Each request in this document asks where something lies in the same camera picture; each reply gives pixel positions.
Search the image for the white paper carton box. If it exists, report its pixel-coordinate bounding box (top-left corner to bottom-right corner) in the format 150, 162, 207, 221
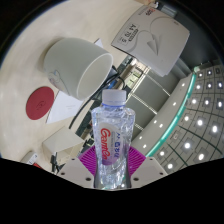
110, 3, 191, 78

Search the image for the black cable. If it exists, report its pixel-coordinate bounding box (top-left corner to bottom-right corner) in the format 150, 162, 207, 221
68, 66, 127, 130

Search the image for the flat round red coaster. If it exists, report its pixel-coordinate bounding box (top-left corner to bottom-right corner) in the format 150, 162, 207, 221
25, 86, 55, 121

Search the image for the white ceramic mug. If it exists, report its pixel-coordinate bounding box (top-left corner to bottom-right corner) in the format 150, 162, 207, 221
43, 37, 114, 101

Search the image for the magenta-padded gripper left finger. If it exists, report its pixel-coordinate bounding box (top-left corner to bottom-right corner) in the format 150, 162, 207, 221
57, 146, 99, 189

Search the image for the clear plastic water bottle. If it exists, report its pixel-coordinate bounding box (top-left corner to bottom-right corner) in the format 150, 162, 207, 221
91, 89, 136, 190

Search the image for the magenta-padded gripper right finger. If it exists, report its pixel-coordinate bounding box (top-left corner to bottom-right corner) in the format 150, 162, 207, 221
127, 146, 169, 188

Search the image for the ceiling lights group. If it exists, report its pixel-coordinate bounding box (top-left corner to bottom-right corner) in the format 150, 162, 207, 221
139, 64, 224, 171

